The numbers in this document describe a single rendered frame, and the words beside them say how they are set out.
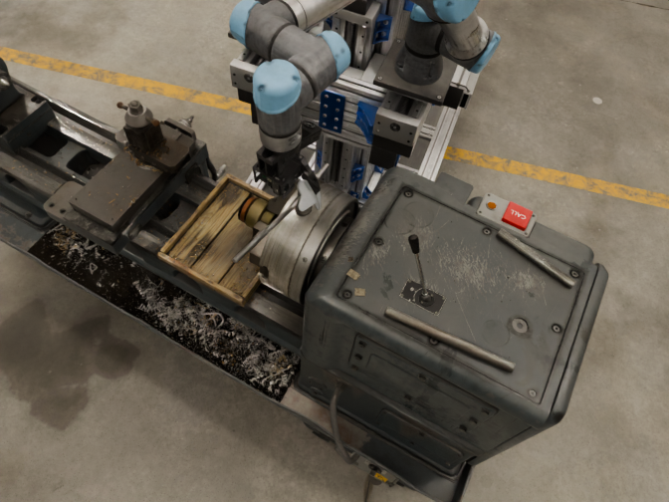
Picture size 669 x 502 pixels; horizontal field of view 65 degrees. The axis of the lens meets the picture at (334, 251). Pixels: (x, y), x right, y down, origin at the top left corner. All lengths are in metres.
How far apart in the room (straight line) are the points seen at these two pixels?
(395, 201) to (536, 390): 0.52
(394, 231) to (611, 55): 3.21
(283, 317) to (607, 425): 1.66
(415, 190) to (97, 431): 1.68
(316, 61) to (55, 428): 1.97
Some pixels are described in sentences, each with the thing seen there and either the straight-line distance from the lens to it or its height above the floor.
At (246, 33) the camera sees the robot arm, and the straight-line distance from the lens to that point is 0.99.
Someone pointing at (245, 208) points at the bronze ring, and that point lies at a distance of 1.42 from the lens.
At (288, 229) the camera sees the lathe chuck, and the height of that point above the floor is 1.22.
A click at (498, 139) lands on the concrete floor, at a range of 3.33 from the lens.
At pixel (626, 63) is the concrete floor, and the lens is 4.27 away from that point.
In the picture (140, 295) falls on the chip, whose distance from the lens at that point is 2.00.
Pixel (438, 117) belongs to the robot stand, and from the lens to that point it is 3.03.
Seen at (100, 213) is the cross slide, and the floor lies 0.97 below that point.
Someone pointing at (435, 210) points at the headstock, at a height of 1.25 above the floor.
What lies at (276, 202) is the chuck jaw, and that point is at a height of 1.14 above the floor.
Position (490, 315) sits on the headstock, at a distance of 1.19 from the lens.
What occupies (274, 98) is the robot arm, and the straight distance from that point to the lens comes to 0.85.
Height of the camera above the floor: 2.28
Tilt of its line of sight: 59 degrees down
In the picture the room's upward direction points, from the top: 8 degrees clockwise
